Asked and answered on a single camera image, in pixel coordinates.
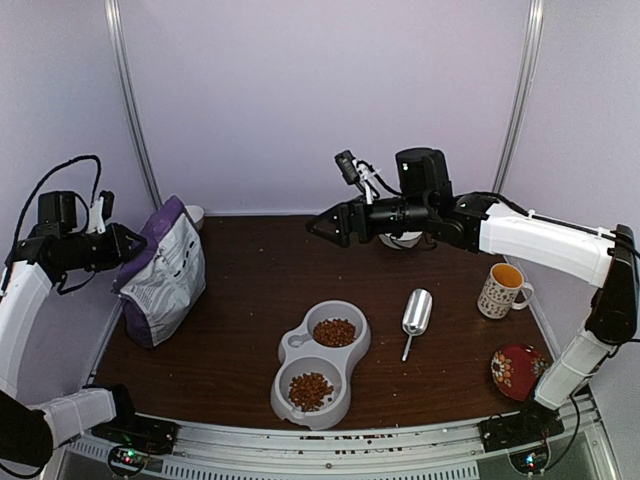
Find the right aluminium frame post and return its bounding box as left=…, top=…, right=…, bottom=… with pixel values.
left=488, top=0, right=546, bottom=193

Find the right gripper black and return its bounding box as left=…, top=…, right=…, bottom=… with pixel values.
left=305, top=193, right=433, bottom=248

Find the small white round bowl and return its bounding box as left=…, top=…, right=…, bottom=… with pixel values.
left=185, top=205, right=205, bottom=232

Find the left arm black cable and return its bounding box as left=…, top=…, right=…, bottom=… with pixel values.
left=0, top=154, right=103, bottom=271

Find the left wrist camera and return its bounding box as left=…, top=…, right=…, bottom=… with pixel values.
left=86, top=190, right=115, bottom=234

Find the kibble in far bowl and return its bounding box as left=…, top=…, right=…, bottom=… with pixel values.
left=312, top=319, right=356, bottom=348

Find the metal food scoop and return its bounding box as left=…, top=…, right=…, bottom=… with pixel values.
left=401, top=289, right=433, bottom=362

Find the purple puppy food bag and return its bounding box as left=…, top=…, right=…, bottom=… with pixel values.
left=113, top=196, right=206, bottom=349

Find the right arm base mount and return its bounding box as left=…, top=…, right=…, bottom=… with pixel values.
left=478, top=412, right=565, bottom=476

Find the kibble in near bowl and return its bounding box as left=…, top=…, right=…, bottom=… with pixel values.
left=288, top=372, right=335, bottom=412

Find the left aluminium frame post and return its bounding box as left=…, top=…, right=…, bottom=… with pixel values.
left=104, top=0, right=163, bottom=210

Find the grey double pet bowl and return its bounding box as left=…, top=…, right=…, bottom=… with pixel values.
left=270, top=300, right=371, bottom=430

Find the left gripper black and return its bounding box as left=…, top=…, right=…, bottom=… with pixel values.
left=61, top=221, right=145, bottom=272

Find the kibble in bowl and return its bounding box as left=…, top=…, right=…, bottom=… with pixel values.
left=288, top=372, right=335, bottom=412
left=312, top=319, right=356, bottom=348

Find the white scalloped bowl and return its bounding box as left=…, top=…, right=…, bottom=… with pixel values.
left=379, top=232, right=422, bottom=250

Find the aluminium front rail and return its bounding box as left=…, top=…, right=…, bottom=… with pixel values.
left=56, top=394, right=622, bottom=479

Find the aluminium frame post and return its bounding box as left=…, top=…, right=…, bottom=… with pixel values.
left=104, top=0, right=163, bottom=210
left=488, top=0, right=546, bottom=193

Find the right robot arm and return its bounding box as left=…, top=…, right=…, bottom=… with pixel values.
left=306, top=147, right=639, bottom=442

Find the red floral plate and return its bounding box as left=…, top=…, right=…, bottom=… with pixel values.
left=490, top=343, right=549, bottom=402

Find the patterned mug yellow inside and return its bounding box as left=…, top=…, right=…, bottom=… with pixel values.
left=476, top=263, right=535, bottom=320

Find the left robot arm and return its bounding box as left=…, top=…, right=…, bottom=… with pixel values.
left=1, top=191, right=146, bottom=479

